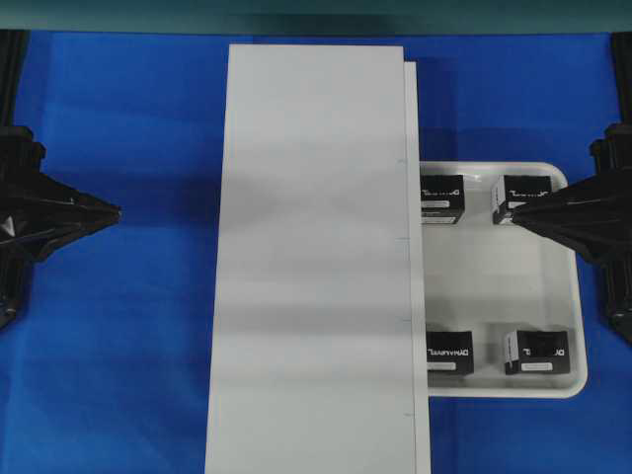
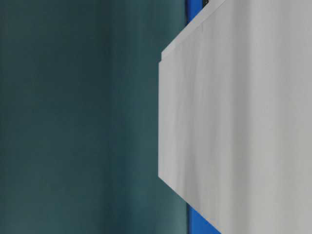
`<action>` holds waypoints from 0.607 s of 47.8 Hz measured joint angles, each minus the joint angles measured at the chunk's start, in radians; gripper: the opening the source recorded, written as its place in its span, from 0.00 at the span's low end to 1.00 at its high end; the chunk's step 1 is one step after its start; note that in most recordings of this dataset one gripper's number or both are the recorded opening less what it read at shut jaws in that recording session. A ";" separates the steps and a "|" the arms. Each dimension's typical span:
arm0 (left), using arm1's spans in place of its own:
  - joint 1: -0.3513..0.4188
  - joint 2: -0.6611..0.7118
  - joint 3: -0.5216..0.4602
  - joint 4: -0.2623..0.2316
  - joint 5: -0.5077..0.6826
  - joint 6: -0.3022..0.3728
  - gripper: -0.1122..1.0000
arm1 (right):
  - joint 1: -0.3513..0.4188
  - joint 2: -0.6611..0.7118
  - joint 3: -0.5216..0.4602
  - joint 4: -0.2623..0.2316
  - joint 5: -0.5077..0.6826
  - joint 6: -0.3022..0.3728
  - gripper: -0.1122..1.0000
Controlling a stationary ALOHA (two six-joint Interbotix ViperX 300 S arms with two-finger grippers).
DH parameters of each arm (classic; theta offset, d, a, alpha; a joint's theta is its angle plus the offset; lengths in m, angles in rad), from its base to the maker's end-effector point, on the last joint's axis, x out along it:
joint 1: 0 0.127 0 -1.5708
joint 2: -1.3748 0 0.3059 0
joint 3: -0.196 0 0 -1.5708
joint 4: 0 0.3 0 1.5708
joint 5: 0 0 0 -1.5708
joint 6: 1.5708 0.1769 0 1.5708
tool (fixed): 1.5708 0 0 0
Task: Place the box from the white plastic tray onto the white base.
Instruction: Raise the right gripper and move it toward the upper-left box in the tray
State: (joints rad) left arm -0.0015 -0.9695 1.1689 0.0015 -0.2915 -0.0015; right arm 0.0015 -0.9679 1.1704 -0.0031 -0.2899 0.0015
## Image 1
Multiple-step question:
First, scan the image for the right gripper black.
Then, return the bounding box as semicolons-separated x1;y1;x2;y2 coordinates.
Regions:
512;123;631;265

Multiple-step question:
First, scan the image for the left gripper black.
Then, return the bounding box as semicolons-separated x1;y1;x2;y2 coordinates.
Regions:
1;126;121;263

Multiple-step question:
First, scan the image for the black box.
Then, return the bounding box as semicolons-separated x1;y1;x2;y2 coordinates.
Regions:
426;331;474;375
503;330;571;375
491;175;552;225
420;175;465;225

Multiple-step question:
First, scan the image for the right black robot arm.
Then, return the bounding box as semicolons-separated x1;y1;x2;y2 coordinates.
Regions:
513;32;631;342

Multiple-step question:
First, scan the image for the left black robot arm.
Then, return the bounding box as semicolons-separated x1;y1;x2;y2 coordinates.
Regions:
1;30;121;327

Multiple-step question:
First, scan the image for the white plastic tray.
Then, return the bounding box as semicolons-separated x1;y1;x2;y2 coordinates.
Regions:
421;161;588;399

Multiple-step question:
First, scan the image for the blue table cloth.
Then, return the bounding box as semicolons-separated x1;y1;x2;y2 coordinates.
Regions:
1;32;620;473

